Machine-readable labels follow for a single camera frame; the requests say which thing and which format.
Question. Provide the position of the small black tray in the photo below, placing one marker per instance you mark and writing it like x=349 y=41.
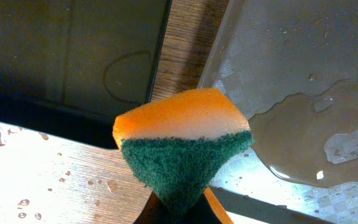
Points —
x=69 y=68

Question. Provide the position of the orange green sponge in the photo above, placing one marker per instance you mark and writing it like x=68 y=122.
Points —
x=177 y=145

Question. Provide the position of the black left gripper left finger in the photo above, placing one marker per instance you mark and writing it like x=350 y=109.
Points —
x=152 y=212

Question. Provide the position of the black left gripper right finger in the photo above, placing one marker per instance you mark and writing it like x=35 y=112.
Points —
x=203 y=213

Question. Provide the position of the large brown tray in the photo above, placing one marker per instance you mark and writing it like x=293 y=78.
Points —
x=291 y=67

